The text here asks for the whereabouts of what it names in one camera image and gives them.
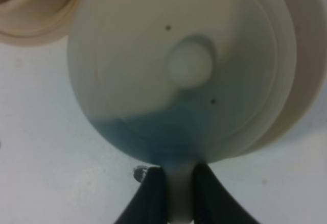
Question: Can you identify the beige ceramic teapot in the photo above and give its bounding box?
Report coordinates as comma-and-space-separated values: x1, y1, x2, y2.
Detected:
67, 0, 297, 223

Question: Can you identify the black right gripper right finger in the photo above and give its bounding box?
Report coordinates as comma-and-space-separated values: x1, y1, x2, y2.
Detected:
192, 164, 258, 224

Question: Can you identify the beige middle cup saucer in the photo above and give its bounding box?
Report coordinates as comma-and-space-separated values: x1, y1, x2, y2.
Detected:
1, 0, 80, 46

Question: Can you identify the beige middle teacup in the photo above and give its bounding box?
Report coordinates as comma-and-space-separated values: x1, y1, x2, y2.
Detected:
1, 0, 68, 29

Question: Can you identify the beige teapot saucer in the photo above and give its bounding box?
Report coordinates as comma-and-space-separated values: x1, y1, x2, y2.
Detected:
237, 0, 326, 157

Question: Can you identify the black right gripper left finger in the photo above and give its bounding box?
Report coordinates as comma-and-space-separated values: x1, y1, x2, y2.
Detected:
116, 167, 168, 224

